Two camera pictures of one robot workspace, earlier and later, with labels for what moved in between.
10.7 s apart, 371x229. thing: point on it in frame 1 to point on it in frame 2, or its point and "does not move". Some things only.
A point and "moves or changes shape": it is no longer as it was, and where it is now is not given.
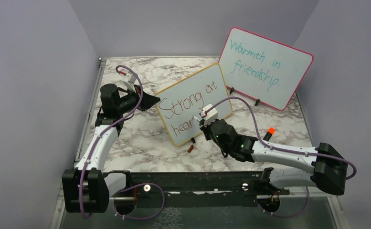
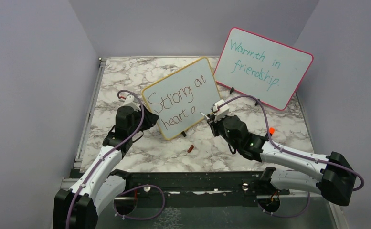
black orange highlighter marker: [271, 130] does not move
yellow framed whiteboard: [182, 102] moves or changes shape
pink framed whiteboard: [262, 69] does not move
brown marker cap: [190, 149] does not move
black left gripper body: [128, 102] to [147, 122]
